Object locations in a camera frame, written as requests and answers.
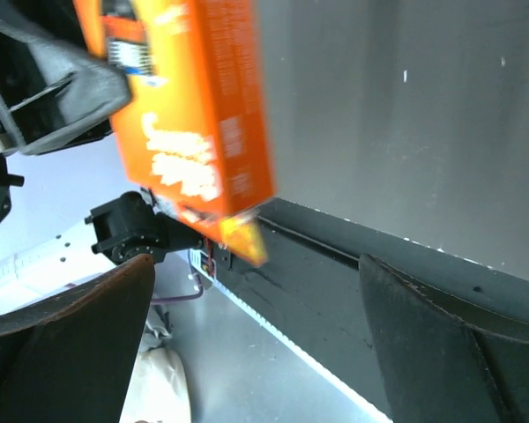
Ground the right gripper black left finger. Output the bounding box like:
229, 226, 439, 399
0, 254, 155, 422

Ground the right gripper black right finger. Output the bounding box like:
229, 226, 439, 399
359, 256, 529, 422

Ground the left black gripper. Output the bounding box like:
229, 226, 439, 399
0, 8, 130, 223

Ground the orange Gillette razor box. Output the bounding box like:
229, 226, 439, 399
75, 1, 275, 266

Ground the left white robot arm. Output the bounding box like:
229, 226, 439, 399
0, 1, 203, 315

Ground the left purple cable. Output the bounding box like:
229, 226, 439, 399
152, 272, 205, 305

